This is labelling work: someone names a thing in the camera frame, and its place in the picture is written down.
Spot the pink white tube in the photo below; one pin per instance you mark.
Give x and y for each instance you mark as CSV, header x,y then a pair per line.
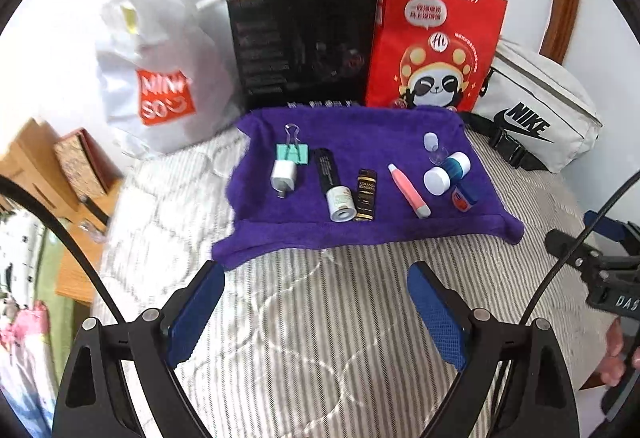
x,y
409,192

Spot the small white night light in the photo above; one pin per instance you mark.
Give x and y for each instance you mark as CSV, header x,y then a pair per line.
x,y
431,142

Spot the blue white cylinder bottle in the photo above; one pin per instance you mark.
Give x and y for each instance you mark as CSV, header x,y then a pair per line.
x,y
440,178

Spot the red panda paper bag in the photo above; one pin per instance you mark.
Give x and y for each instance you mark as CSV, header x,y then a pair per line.
x,y
432,52

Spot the patterned brown box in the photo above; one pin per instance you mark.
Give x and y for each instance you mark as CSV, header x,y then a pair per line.
x,y
89,171

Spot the green binder clip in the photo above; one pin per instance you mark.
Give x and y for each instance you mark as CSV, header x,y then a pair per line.
x,y
293,150

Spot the black headset box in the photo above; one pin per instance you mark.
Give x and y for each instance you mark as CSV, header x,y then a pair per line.
x,y
288,53

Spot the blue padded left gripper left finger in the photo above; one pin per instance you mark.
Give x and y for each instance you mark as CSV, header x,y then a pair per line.
x,y
187,311

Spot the person's right hand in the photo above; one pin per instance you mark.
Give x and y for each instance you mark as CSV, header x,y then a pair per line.
x,y
612,366

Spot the black lighter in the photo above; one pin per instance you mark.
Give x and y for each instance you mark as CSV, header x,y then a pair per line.
x,y
327,170

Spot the wooden furniture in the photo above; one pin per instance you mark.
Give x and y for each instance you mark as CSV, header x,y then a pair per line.
x,y
30,162

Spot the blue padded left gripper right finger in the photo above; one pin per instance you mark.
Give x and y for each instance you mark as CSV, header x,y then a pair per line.
x,y
443,313

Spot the white Miniso plastic bag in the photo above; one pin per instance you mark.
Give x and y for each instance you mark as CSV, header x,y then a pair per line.
x,y
164,85

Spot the clear plastic cap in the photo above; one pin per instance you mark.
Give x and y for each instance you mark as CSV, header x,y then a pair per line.
x,y
438,155

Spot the black gold lipstick box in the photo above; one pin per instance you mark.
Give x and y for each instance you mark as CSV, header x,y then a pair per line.
x,y
367,181

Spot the white round plug adapter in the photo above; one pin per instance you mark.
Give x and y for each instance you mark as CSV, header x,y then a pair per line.
x,y
341,205

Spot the white square charger plug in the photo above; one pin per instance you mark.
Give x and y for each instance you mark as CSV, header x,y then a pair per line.
x,y
283,177

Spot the white Nike waist bag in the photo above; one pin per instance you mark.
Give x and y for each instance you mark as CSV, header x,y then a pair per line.
x,y
535,114

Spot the wooden door frame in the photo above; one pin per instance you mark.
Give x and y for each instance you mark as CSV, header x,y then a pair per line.
x,y
560,29

